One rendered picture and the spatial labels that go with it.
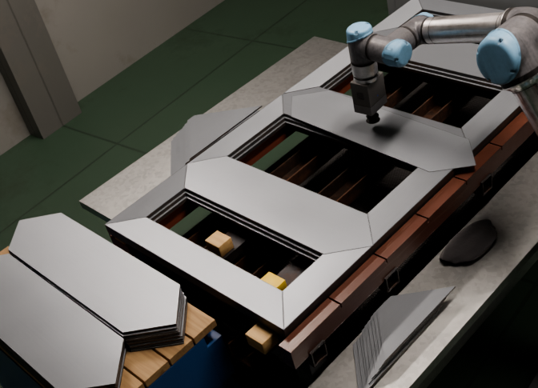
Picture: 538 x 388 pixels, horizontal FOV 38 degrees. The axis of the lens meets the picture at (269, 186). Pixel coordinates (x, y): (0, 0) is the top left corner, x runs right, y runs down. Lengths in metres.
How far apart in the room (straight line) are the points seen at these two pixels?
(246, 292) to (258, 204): 0.35
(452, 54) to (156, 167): 1.07
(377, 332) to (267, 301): 0.28
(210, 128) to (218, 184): 0.43
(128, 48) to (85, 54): 0.34
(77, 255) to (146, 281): 0.27
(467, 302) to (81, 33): 3.41
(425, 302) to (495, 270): 0.23
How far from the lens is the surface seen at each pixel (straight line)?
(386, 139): 2.36
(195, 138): 2.70
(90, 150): 4.44
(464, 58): 2.71
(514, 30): 1.93
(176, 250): 2.15
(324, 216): 2.12
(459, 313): 2.05
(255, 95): 2.92
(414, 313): 2.00
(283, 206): 2.18
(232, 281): 2.00
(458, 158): 2.25
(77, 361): 1.98
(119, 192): 2.64
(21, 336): 2.12
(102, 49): 5.04
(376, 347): 1.95
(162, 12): 5.33
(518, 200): 2.36
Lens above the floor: 2.19
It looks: 36 degrees down
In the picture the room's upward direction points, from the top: 15 degrees counter-clockwise
